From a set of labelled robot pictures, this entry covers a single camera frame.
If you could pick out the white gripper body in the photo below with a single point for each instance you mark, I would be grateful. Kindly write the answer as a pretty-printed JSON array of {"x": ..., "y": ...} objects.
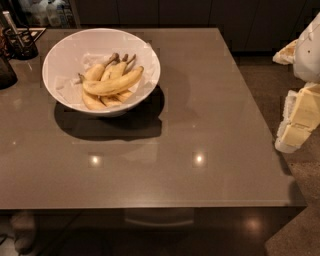
[{"x": 308, "y": 55}]

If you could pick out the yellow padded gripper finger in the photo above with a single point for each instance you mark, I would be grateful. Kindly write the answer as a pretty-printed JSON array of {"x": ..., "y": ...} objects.
[
  {"x": 286, "y": 55},
  {"x": 303, "y": 116}
]

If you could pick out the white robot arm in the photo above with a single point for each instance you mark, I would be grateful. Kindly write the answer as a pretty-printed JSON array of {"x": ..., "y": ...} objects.
[{"x": 306, "y": 65}]

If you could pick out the white bowl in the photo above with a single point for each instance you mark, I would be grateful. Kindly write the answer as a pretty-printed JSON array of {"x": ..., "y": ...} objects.
[{"x": 67, "y": 58}]

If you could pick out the white paper towel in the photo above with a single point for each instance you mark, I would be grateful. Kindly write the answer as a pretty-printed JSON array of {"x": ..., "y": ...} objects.
[{"x": 70, "y": 90}]

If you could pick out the bottles on shelf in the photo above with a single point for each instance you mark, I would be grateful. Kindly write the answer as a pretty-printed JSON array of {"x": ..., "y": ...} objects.
[{"x": 48, "y": 13}]

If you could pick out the black utensil holder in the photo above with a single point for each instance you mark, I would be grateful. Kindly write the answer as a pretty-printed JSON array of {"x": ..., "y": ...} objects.
[{"x": 29, "y": 51}]

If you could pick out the dark jar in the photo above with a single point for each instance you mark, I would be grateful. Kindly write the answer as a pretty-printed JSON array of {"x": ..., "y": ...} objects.
[{"x": 7, "y": 75}]

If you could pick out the white utensil handle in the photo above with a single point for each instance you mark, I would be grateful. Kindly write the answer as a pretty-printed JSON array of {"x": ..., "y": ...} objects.
[{"x": 12, "y": 26}]

